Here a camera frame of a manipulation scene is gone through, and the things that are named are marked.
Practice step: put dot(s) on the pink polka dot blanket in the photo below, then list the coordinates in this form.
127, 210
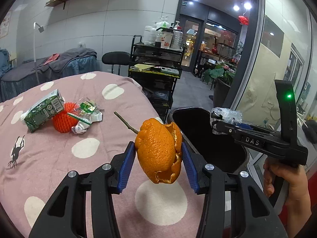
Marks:
62, 178

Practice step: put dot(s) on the person's right forearm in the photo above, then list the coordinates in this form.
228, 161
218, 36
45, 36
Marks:
301, 218

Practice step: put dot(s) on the white floor lamp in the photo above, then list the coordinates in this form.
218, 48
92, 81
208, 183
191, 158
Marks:
35, 54

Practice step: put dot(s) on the white wall socket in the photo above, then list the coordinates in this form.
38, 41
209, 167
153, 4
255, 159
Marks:
81, 45

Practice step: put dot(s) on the red vase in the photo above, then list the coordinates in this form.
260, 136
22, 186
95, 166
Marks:
214, 48

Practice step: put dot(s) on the glass double door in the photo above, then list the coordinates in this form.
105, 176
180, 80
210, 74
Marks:
188, 42

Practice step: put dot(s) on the black trash bin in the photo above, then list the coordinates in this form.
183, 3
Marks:
198, 129

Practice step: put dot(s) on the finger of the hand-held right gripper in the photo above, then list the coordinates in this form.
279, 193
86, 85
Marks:
247, 127
224, 128

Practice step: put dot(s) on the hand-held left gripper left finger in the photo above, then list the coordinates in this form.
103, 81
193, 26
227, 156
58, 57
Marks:
126, 168

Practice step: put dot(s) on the blue cloth pile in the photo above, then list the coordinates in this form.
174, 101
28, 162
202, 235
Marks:
3, 62

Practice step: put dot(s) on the brown twig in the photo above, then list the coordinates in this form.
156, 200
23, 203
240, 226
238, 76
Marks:
123, 122

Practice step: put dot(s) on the orange peel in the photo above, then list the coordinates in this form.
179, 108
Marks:
156, 148

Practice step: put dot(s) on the group of bottles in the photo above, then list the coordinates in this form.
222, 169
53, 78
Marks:
149, 33

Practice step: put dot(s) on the black round stool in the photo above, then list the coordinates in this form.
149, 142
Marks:
116, 57

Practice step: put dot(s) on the clear plastic wrapper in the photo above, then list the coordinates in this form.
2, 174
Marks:
230, 115

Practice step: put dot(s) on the potted green plant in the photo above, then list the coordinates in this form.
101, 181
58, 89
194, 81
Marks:
218, 73

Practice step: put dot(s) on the red hanging ornament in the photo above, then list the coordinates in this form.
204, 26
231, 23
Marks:
244, 19

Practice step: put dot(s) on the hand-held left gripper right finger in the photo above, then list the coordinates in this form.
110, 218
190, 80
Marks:
189, 168

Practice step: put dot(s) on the green drink carton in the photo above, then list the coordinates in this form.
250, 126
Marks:
40, 111

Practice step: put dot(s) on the grey massage bed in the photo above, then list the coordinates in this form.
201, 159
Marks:
24, 72

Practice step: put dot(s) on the green and white crumpled wrapper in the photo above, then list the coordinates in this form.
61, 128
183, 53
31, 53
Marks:
86, 119

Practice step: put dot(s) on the wall poster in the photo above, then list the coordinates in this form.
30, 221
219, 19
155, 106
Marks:
5, 24

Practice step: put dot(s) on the red cloth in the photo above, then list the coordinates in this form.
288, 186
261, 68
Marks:
52, 58

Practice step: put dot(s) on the red foam fruit net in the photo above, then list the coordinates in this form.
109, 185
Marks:
62, 122

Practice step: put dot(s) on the person's right hand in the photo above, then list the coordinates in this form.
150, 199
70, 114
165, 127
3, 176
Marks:
297, 183

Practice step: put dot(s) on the black trolley cart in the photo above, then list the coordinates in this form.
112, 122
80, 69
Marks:
153, 54

